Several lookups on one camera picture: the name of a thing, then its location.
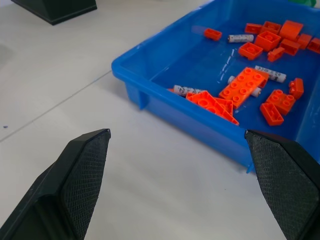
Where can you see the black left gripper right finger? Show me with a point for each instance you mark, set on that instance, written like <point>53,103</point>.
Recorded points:
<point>287,180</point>

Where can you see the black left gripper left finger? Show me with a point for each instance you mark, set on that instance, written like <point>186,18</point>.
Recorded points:
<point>62,190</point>

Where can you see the orange 2x4 plastic building brick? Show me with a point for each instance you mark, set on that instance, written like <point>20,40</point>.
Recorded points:
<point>242,86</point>

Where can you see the white printed battery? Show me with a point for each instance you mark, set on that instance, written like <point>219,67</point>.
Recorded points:
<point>187,90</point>
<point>272,73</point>
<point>240,38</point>
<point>231,80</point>

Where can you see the smooth-topped orange block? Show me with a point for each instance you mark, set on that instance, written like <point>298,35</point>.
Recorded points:
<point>291,29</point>

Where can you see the blue plastic bin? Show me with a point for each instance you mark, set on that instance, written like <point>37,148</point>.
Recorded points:
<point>190,62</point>

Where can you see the black stand base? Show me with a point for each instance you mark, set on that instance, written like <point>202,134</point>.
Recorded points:
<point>57,10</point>

